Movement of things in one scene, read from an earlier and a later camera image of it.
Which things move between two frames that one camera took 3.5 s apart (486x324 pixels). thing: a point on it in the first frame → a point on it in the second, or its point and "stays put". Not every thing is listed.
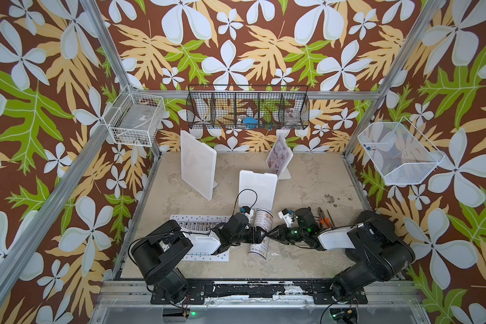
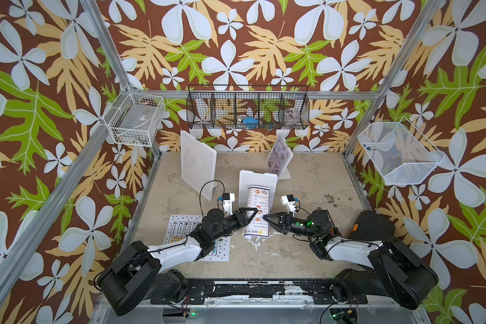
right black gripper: [281, 235] → [286, 223]
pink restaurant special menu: [279, 157] stays put
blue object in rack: [250, 122] stays put
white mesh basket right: [398, 152] stays put
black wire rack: [248, 106] stays put
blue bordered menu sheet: [264, 219] → [258, 198]
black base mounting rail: [227, 292] stays put
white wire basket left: [133, 119] stays put
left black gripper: [251, 231] → [239, 219]
